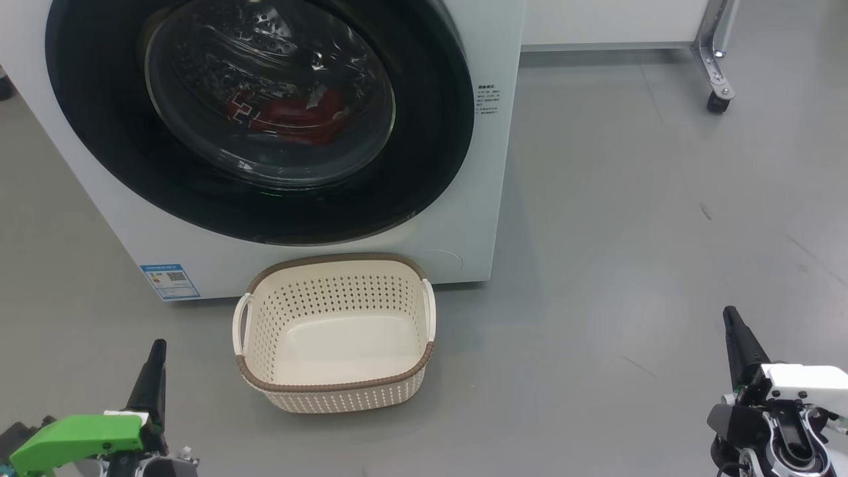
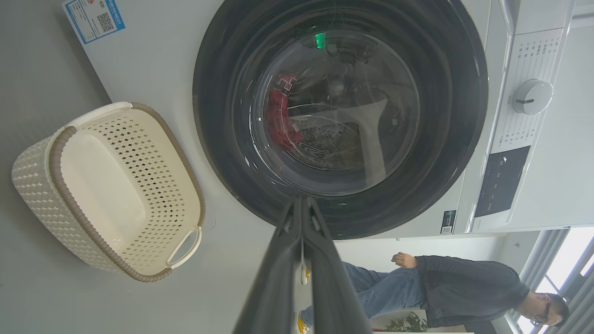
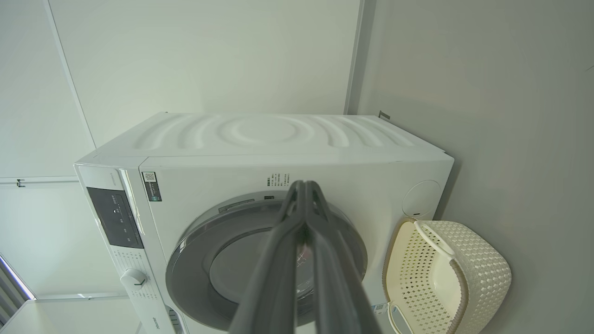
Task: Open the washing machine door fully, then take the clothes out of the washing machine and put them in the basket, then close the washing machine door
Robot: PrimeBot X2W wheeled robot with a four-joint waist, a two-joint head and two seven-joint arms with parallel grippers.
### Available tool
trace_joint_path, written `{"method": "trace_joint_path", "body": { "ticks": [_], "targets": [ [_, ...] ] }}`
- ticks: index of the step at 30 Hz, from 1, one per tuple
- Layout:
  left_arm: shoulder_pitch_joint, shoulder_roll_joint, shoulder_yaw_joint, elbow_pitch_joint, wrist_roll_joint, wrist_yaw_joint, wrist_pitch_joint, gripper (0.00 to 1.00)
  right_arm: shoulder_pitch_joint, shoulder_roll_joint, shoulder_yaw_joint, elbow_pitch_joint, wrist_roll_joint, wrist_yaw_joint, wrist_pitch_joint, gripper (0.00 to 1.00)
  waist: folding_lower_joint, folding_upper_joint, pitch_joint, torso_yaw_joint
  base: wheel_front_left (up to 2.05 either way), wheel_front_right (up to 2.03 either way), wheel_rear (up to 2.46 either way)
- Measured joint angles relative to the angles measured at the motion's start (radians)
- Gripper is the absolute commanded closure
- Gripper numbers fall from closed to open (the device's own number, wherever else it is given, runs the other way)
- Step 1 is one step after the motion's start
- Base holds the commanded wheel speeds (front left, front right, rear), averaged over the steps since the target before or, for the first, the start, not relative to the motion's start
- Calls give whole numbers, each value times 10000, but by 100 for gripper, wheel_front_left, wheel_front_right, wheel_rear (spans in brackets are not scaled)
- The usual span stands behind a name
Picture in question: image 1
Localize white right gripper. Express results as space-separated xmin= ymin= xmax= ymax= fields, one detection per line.
xmin=723 ymin=305 xmax=848 ymax=415

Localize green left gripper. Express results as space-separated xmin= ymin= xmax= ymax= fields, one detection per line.
xmin=9 ymin=339 xmax=170 ymax=477

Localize round black glass washer door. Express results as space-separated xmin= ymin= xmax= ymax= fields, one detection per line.
xmin=45 ymin=0 xmax=476 ymax=246

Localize red garment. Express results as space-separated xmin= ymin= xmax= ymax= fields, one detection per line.
xmin=227 ymin=88 xmax=350 ymax=148

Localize cream perforated basket brown rim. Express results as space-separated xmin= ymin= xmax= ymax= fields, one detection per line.
xmin=232 ymin=252 xmax=437 ymax=415

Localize white front-load washing machine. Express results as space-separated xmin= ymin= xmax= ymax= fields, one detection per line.
xmin=0 ymin=0 xmax=527 ymax=301

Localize blue energy label sticker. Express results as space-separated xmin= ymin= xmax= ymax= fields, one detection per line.
xmin=139 ymin=264 xmax=201 ymax=301

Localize small printed text sticker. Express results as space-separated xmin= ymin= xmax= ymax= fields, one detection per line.
xmin=475 ymin=83 xmax=503 ymax=119

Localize white partition board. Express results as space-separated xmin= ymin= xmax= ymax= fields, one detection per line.
xmin=521 ymin=0 xmax=712 ymax=52

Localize metal frame leg with caster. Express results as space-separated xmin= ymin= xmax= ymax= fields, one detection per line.
xmin=690 ymin=0 xmax=740 ymax=115

